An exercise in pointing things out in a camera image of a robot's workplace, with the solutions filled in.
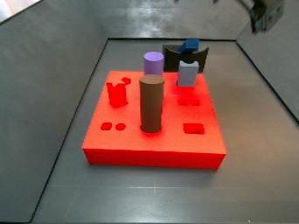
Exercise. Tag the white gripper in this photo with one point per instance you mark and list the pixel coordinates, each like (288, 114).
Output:
(264, 14)

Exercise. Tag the blue rectangular bar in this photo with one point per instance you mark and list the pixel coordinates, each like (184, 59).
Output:
(188, 46)

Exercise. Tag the black curved fixture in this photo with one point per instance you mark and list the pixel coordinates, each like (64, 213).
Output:
(172, 58)

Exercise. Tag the red peg board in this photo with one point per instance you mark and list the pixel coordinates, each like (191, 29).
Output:
(188, 141)

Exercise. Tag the light blue notched peg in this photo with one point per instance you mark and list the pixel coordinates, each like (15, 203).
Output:
(187, 73)

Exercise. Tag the purple cylinder peg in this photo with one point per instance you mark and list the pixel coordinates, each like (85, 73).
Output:
(153, 63)

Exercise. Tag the dark brown cylinder peg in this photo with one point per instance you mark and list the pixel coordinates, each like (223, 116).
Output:
(151, 102)

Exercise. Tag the red irregular peg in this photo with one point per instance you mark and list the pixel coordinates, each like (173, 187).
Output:
(117, 93)

